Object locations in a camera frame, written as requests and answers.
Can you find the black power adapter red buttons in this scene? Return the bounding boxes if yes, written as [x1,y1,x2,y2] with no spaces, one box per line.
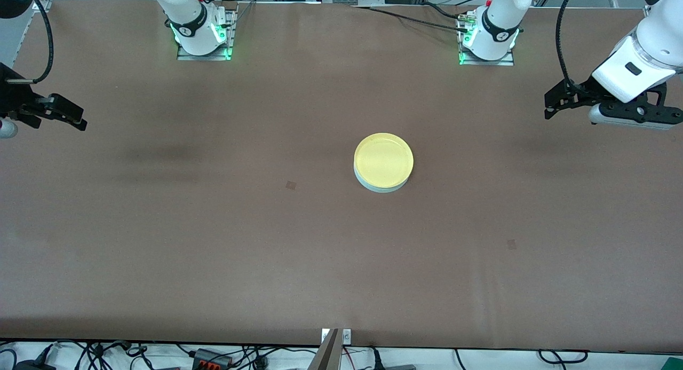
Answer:
[192,348,234,369]

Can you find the yellow round plate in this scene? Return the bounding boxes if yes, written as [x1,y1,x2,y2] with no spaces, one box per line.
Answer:
[354,133,414,190]

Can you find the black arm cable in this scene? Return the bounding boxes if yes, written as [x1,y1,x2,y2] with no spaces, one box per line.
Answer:
[23,0,54,84]
[555,0,583,91]

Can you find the grey camera pole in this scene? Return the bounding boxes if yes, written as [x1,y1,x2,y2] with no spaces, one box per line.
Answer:
[308,328,342,370]

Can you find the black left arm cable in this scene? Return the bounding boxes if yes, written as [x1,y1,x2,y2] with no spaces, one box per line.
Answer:
[555,0,583,91]

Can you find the short black table cable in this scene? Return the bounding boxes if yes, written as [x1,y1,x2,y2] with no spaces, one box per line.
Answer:
[420,2,462,19]

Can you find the black looped floor cable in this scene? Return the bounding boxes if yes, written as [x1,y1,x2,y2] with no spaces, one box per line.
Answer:
[537,349,589,365]

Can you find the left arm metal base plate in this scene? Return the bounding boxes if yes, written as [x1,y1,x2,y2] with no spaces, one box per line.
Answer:
[457,38,516,67]

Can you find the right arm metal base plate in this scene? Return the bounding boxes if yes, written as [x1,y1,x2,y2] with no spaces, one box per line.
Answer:
[176,6,239,61]

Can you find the pale green round plate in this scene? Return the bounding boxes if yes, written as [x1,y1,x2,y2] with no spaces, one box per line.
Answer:
[354,166,412,194]

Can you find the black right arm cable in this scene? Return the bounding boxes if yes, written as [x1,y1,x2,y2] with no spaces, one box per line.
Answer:
[23,0,54,84]

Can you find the long black table cable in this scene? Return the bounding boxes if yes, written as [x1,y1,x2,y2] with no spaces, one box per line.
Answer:
[351,5,473,33]

